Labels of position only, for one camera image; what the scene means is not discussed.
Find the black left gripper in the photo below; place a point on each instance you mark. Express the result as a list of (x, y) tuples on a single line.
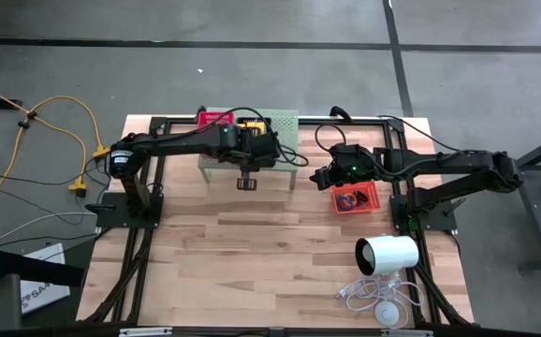
[(261, 150)]

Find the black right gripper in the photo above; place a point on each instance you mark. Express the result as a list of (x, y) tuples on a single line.
[(350, 164)]

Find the yellow green crayon box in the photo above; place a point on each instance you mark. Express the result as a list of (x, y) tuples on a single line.
[(254, 126)]

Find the black slotted plastic basket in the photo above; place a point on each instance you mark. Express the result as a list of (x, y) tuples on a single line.
[(241, 121)]

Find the red plastic basket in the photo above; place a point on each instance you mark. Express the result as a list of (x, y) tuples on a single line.
[(214, 119)]

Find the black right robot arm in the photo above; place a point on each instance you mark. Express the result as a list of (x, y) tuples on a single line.
[(462, 164)]

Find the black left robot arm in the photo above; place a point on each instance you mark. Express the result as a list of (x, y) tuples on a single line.
[(177, 140)]

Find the orange plastic basket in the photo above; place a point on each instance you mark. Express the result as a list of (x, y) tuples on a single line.
[(373, 206)]

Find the green perforated metal stand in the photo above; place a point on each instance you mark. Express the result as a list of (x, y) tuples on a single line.
[(284, 126)]

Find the white round lamp base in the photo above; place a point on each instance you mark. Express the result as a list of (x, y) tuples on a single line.
[(386, 312)]

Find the black stand foot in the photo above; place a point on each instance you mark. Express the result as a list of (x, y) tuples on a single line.
[(41, 269)]

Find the white printed cardboard box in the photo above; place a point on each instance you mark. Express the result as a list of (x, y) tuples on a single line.
[(48, 297)]

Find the black aluminium table frame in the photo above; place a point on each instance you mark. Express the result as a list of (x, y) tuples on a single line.
[(369, 121)]

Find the silver metal bracket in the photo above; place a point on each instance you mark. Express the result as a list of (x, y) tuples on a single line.
[(408, 332), (146, 332)]

